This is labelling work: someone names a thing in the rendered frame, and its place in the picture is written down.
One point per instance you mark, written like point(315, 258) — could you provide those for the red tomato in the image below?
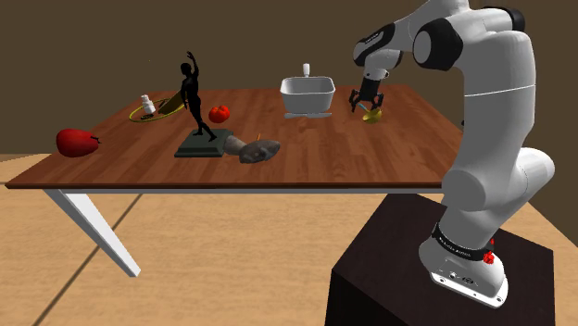
point(219, 114)

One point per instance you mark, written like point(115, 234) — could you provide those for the white square bowl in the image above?
point(307, 97)

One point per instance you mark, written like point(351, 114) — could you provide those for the brown wedge-shaped object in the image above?
point(170, 104)

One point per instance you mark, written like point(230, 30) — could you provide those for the red bell pepper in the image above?
point(74, 142)

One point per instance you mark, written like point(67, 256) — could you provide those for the grey stone head sculpture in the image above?
point(257, 151)

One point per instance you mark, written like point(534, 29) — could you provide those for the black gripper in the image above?
point(370, 86)

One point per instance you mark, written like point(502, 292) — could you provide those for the dark robot stand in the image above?
point(384, 280)

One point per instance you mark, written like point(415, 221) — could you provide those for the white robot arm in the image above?
point(496, 113)

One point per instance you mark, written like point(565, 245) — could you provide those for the black dancer figure on base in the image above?
point(192, 95)

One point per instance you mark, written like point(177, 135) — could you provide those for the small white bottle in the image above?
point(306, 69)

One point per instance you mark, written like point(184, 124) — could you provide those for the wooden table with white legs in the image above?
point(316, 153)

